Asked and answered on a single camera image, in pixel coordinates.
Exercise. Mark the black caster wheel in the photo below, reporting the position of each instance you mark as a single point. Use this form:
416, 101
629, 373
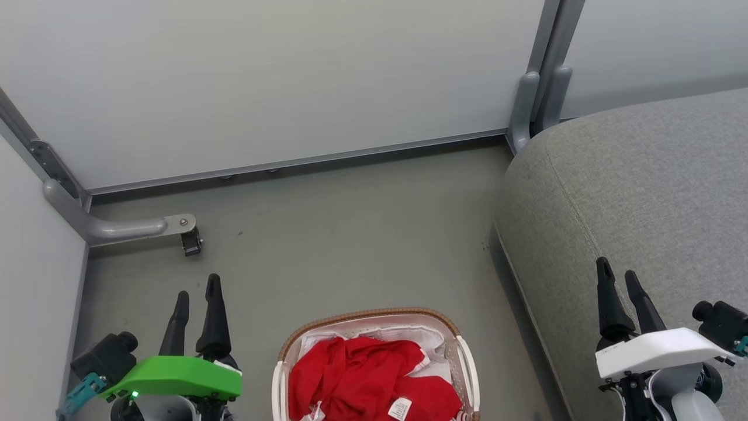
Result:
191, 242

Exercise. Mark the grey fabric sofa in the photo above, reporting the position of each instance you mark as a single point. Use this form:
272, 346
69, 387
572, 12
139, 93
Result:
643, 193

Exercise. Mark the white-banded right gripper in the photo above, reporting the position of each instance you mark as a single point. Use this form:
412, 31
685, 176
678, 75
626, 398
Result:
660, 349

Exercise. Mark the grey partition base rail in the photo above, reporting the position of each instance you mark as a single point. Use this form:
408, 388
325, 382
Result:
292, 162

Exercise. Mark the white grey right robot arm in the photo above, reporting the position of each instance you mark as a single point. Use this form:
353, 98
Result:
689, 403

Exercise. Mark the red white shirt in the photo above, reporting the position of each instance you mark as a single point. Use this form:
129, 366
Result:
362, 374

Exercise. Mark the grey partition corner post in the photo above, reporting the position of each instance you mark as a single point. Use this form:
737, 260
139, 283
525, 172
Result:
47, 161

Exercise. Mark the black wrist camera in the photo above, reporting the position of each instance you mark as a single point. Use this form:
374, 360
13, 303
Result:
105, 356
724, 324

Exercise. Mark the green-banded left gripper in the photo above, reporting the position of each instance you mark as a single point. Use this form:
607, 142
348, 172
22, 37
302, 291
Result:
175, 377

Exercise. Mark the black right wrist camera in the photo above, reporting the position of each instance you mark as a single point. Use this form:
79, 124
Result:
724, 324

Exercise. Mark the white laundry basket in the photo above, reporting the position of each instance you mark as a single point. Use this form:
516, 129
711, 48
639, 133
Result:
467, 374

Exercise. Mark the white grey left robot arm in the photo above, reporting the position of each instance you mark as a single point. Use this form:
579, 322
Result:
160, 410

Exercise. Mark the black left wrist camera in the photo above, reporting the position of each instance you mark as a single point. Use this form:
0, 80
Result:
105, 356

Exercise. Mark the grey tubular partition foot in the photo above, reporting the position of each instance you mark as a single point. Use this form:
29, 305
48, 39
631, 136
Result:
117, 229

